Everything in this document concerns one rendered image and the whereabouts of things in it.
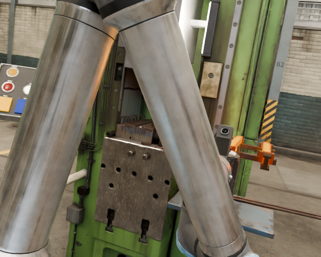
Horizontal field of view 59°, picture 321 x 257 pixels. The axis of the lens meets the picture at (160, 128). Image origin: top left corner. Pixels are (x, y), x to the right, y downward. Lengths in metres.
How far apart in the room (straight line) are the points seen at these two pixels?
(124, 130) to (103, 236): 0.57
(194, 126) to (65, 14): 0.27
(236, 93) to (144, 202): 0.70
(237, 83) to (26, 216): 1.15
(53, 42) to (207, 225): 0.40
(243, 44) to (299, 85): 5.97
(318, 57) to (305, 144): 2.00
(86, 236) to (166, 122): 1.56
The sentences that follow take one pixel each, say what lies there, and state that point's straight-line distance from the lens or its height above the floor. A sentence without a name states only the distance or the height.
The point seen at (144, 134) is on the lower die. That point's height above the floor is 0.96.
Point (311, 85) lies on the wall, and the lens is 7.43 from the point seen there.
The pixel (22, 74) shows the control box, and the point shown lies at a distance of 1.62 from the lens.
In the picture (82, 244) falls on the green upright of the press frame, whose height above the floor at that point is 0.16.
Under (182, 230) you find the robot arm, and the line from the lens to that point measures 0.70.
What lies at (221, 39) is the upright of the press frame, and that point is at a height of 1.47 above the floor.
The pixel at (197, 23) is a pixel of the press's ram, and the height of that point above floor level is 1.55.
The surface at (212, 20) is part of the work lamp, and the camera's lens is 1.46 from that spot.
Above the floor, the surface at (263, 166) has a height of 1.01.
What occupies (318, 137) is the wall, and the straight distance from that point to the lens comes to 7.53.
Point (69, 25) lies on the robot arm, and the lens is 0.50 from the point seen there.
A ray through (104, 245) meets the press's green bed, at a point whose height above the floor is 0.34.
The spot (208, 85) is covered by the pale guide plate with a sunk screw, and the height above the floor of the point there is 1.24.
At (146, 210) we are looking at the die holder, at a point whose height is 0.60.
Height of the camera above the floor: 1.21
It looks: 9 degrees down
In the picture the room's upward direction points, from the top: 9 degrees clockwise
